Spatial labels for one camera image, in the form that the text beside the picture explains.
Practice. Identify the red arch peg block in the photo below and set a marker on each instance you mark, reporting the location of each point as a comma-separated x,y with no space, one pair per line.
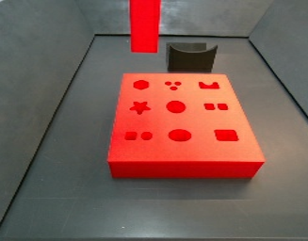
144,21

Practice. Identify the red shape-sorter board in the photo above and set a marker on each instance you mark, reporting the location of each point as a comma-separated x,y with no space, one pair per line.
180,128

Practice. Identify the black curved holder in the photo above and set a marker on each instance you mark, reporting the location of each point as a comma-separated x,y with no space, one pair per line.
189,57

